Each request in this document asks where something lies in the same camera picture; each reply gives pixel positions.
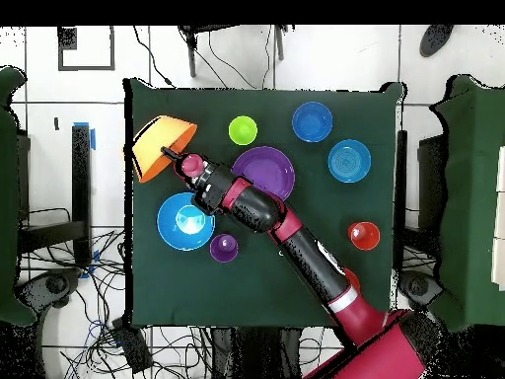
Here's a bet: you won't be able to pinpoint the large yellow-orange bowl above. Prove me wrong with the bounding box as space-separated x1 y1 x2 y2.
131 114 198 184

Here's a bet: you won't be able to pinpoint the green cup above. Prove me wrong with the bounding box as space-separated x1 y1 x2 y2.
228 114 258 146

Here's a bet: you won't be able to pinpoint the large light blue bowl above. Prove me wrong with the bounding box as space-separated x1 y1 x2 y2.
156 191 217 252

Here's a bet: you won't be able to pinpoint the purple bowl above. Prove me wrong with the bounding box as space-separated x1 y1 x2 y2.
231 145 296 202

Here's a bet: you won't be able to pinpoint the purple cup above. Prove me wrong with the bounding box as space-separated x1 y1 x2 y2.
208 233 240 265

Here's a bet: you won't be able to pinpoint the black tripod stand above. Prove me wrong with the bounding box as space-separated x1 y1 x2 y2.
178 24 291 79

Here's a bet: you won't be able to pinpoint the dark blue bowl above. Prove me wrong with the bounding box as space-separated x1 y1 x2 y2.
291 101 334 144

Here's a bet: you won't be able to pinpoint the dark green tablecloth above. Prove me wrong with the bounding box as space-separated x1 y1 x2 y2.
123 77 403 329

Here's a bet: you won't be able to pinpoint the flat-bottomed light blue bowl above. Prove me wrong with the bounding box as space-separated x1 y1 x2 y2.
326 138 373 185

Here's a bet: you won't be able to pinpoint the black chair base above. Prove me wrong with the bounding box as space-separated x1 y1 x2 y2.
397 269 445 311
15 267 82 313

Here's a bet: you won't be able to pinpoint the orange cup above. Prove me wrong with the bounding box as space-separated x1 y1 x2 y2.
347 220 382 252

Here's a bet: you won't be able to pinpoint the black power strip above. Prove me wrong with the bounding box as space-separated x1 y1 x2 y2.
110 317 154 374

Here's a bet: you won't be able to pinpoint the person's foot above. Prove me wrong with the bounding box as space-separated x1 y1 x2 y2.
418 24 456 58

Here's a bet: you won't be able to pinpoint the black table frame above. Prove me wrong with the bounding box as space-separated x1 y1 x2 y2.
17 123 94 269

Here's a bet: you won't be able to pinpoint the black square floor frame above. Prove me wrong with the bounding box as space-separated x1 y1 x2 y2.
57 26 116 72

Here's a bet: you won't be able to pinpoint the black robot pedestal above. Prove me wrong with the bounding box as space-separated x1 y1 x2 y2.
210 326 305 379

